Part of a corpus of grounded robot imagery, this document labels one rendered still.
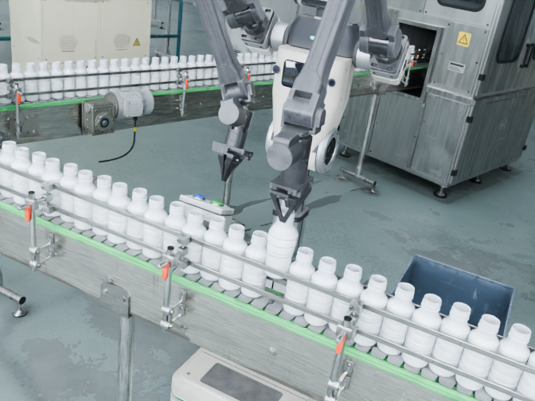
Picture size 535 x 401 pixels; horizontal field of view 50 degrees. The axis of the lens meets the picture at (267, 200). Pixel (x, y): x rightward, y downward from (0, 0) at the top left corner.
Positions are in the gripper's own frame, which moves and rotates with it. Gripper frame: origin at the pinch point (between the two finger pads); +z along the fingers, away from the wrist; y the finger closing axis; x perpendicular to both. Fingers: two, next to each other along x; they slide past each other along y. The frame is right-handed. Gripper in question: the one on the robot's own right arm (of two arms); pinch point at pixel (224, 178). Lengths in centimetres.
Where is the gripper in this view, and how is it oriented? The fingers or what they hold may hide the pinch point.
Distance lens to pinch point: 160.2
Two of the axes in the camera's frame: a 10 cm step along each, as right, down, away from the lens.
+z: -2.8, 9.6, 1.0
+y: 8.8, 3.0, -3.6
